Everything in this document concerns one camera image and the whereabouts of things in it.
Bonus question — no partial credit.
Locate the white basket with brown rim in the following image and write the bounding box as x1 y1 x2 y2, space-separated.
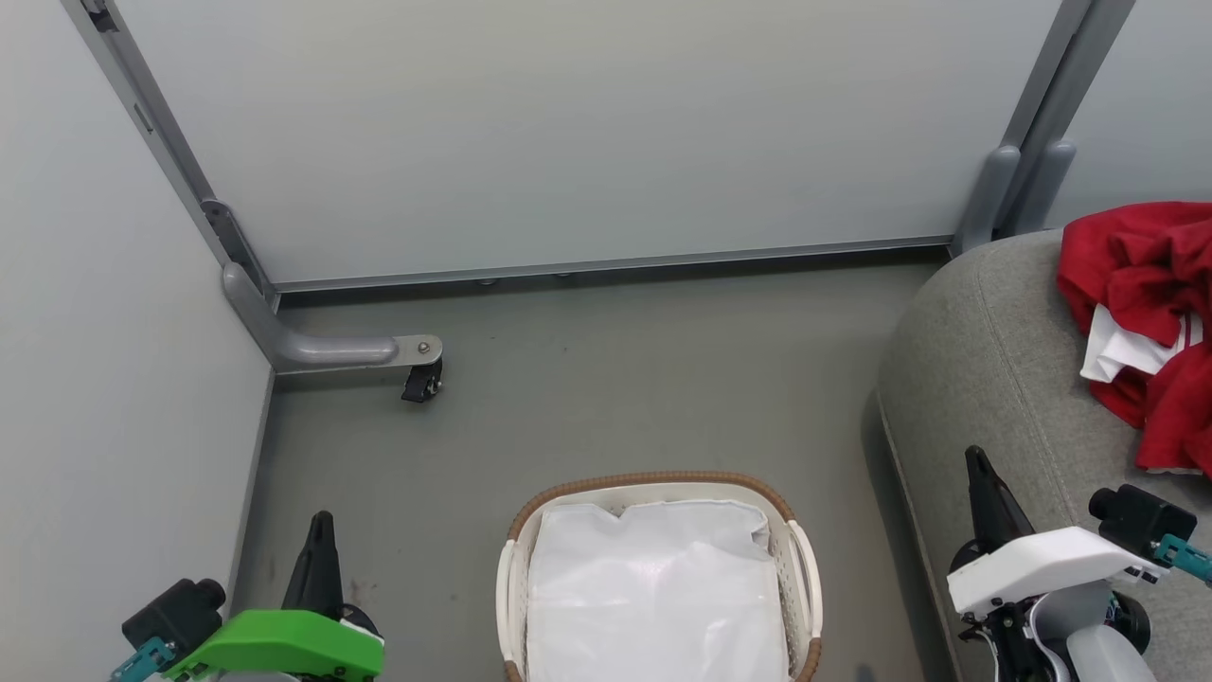
495 471 825 682

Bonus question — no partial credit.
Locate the grey partition panel edge rail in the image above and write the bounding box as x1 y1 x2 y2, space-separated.
273 235 954 294

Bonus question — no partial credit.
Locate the teal camera connector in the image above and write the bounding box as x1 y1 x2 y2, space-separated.
109 637 178 682
1152 533 1212 584

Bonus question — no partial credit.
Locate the grey slotted partition post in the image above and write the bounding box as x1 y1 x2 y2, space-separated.
62 0 281 310

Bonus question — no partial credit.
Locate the grey plain partition post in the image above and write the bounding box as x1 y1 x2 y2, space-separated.
1015 0 1137 238
952 0 1096 255

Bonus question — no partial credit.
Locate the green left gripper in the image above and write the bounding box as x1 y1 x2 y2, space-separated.
161 511 387 682

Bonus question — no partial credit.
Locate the teal right camera connector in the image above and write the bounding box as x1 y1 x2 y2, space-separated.
1152 533 1212 584

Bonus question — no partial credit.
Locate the white cloth piece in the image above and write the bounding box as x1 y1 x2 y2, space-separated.
1079 303 1205 386

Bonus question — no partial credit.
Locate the teal left camera connector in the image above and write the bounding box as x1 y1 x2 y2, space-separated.
109 637 178 682

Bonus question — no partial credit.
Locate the red fleece clothing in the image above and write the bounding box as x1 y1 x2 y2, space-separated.
1056 201 1212 476

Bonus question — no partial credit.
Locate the black caster wheel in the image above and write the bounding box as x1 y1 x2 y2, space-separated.
400 361 445 404

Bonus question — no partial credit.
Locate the grey curved partition support leg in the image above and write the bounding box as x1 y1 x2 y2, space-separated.
222 262 444 376

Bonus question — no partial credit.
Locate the grey fabric sofa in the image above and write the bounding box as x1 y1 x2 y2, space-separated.
875 227 1212 682

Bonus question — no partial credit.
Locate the white clothing item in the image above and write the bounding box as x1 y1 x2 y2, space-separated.
526 499 793 682

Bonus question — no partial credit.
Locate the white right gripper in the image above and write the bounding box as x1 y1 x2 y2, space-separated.
947 445 1170 666

